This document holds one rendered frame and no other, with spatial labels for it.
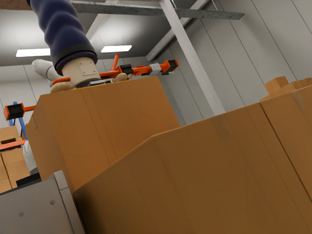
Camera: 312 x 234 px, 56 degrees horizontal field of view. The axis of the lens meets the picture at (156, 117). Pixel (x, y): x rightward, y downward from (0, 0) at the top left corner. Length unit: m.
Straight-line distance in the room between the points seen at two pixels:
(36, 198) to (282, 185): 0.69
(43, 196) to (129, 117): 0.55
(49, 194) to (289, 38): 10.43
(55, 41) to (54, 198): 0.85
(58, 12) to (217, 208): 1.27
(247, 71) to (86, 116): 10.73
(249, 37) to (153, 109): 10.41
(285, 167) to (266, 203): 0.14
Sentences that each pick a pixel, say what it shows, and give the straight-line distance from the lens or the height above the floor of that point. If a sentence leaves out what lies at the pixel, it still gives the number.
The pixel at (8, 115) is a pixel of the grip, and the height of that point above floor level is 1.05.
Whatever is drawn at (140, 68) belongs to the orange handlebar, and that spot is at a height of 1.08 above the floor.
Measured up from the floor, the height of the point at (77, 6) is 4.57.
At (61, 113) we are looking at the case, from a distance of 1.23.
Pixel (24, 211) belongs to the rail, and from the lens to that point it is 0.96.
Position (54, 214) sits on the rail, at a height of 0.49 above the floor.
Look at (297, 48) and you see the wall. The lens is 10.90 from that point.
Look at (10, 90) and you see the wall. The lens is 11.23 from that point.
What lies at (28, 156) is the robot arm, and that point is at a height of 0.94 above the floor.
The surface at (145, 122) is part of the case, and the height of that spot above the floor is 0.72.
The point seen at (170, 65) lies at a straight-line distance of 1.87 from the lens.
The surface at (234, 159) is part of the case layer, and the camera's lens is 0.74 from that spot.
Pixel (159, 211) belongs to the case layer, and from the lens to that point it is 0.68.
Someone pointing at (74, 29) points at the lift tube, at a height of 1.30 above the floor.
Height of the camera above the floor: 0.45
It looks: 12 degrees up
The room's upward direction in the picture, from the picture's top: 24 degrees counter-clockwise
